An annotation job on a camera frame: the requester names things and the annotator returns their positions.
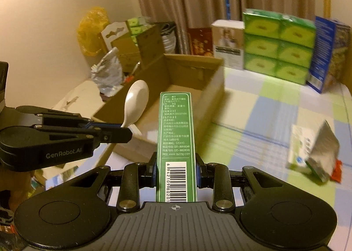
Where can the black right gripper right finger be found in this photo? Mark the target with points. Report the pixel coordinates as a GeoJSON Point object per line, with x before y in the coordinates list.
{"type": "Point", "coordinates": [216, 176]}

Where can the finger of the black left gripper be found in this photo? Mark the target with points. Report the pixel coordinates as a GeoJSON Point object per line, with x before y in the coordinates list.
{"type": "Point", "coordinates": [102, 132]}

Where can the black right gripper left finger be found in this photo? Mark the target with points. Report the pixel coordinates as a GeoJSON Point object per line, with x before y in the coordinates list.
{"type": "Point", "coordinates": [136, 176]}

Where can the green medicine box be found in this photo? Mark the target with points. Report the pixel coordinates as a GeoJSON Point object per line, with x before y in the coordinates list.
{"type": "Point", "coordinates": [176, 158]}

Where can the white ceramic spoon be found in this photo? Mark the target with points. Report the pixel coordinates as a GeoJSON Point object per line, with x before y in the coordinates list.
{"type": "Point", "coordinates": [135, 103]}

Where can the white Mecobalamin tablet box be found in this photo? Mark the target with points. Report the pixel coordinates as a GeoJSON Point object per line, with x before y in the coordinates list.
{"type": "Point", "coordinates": [301, 143]}

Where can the silver foil pouch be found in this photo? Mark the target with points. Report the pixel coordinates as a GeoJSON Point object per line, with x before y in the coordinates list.
{"type": "Point", "coordinates": [324, 153]}

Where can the small red packet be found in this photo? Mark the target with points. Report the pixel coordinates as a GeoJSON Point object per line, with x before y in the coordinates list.
{"type": "Point", "coordinates": [337, 172]}

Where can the crumpled silver foil bag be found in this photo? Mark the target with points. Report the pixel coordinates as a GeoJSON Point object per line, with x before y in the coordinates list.
{"type": "Point", "coordinates": [108, 74]}

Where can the checkered tablecloth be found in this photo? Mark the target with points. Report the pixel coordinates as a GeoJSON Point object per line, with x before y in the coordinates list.
{"type": "Point", "coordinates": [253, 127]}

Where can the brown cardboard carton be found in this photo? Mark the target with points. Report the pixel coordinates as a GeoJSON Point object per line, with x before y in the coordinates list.
{"type": "Point", "coordinates": [147, 48]}

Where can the open cardboard box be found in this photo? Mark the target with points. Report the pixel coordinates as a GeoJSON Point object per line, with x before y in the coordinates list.
{"type": "Point", "coordinates": [202, 77]}

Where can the yellow plastic bag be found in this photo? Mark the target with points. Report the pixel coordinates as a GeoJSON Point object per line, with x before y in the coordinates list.
{"type": "Point", "coordinates": [89, 29]}

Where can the red gift box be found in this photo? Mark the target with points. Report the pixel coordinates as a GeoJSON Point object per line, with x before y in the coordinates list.
{"type": "Point", "coordinates": [200, 40]}

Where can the white appliance box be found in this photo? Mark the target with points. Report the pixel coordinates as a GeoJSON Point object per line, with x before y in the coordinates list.
{"type": "Point", "coordinates": [228, 42]}

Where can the green tissue pack stack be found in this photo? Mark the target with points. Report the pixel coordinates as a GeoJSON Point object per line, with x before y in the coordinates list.
{"type": "Point", "coordinates": [278, 45]}

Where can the blue carton box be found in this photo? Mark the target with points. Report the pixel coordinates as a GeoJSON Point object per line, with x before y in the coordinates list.
{"type": "Point", "coordinates": [329, 54]}

